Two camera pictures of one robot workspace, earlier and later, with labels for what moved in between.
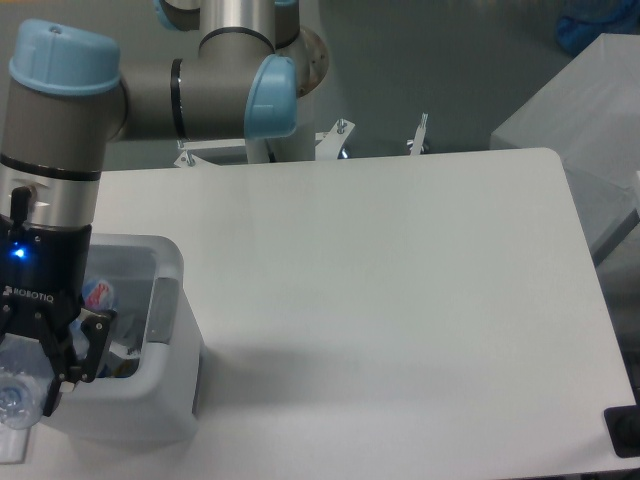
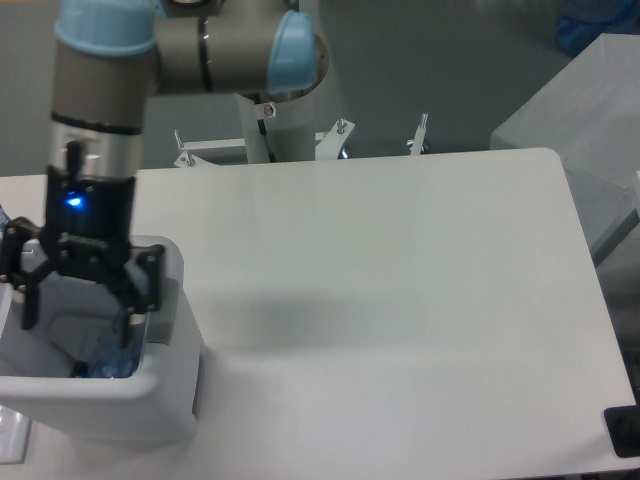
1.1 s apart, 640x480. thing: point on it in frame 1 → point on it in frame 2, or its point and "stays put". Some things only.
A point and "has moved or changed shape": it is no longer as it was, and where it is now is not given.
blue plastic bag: x=584 y=21 stays put
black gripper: x=44 y=274 → x=88 y=232
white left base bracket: x=186 y=159 stays put
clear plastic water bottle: x=26 y=376 → x=116 y=349
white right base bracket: x=416 y=145 stays put
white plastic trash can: x=153 y=311 stays put
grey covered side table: x=589 y=115 stays put
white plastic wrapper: x=124 y=351 has moved or changed shape
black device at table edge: x=623 y=426 stays put
